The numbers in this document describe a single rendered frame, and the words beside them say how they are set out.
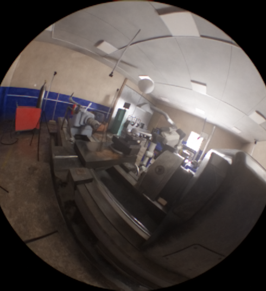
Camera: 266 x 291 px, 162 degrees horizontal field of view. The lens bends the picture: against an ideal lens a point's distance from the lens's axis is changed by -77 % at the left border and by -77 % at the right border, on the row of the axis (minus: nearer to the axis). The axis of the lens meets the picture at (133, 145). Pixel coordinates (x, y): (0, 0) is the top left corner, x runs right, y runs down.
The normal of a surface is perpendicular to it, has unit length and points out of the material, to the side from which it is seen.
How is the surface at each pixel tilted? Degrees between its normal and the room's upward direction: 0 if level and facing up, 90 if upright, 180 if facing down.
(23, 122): 90
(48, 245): 0
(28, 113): 90
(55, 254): 0
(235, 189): 90
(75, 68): 90
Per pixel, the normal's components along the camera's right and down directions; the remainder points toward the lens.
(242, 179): -0.63, -0.02
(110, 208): 0.37, -0.89
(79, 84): 0.69, 0.46
